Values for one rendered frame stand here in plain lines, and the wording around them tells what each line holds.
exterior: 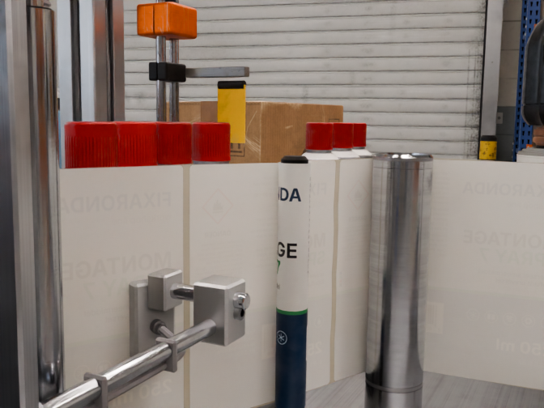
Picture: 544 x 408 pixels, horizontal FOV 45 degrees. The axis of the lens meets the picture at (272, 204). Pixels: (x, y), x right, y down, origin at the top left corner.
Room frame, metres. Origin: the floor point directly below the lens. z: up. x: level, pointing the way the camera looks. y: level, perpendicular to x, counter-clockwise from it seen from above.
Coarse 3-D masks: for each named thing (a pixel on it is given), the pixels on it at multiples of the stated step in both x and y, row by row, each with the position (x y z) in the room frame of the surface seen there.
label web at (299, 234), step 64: (64, 192) 0.31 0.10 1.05; (128, 192) 0.32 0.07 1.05; (192, 192) 0.34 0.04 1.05; (256, 192) 0.37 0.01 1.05; (320, 192) 0.40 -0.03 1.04; (448, 192) 0.42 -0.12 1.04; (512, 192) 0.41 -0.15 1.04; (64, 256) 0.31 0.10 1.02; (128, 256) 0.32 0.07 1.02; (192, 256) 0.35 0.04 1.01; (256, 256) 0.37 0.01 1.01; (320, 256) 0.40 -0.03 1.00; (448, 256) 0.42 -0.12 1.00; (512, 256) 0.41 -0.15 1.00; (64, 320) 0.30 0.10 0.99; (128, 320) 0.32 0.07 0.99; (192, 320) 0.34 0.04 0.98; (256, 320) 0.37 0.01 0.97; (320, 320) 0.40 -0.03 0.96; (448, 320) 0.42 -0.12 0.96; (512, 320) 0.41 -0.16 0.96; (192, 384) 0.35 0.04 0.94; (256, 384) 0.37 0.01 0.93; (320, 384) 0.40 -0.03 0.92; (512, 384) 0.41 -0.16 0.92
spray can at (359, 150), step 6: (354, 126) 0.91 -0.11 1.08; (360, 126) 0.91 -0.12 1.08; (366, 126) 0.92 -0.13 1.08; (354, 132) 0.90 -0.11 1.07; (360, 132) 0.91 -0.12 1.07; (366, 132) 0.92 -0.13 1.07; (354, 138) 0.91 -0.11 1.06; (360, 138) 0.91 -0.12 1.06; (354, 144) 0.90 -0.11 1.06; (360, 144) 0.91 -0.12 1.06; (366, 144) 0.92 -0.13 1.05; (354, 150) 0.90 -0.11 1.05; (360, 150) 0.91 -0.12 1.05; (366, 150) 0.91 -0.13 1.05; (360, 156) 0.90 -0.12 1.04; (366, 156) 0.90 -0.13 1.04
